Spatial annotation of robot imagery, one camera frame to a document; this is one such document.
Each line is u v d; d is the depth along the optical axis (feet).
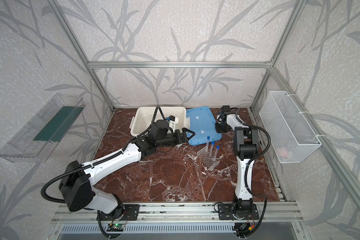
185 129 2.23
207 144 2.96
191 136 2.31
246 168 2.00
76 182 1.34
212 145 2.76
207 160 2.98
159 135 1.90
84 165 1.46
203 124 3.62
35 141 2.08
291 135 2.00
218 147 2.64
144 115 3.33
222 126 3.01
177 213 2.47
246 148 1.99
